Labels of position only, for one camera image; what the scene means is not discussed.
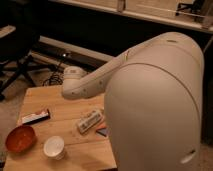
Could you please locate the black red white eraser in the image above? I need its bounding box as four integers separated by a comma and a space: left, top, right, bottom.
21, 109, 50, 125

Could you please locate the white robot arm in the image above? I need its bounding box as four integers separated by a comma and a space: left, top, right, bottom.
62, 32, 204, 171

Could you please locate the white ceramic cup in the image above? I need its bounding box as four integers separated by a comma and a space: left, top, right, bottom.
43, 136, 65, 160

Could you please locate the wooden table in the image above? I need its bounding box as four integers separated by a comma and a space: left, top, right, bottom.
4, 86, 116, 171

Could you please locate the black office chair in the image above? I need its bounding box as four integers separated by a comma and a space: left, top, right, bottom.
0, 24, 58, 101

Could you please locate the orange bowl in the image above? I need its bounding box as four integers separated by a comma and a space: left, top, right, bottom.
5, 125, 36, 153

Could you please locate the black cable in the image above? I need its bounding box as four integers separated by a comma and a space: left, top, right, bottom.
41, 53, 70, 87

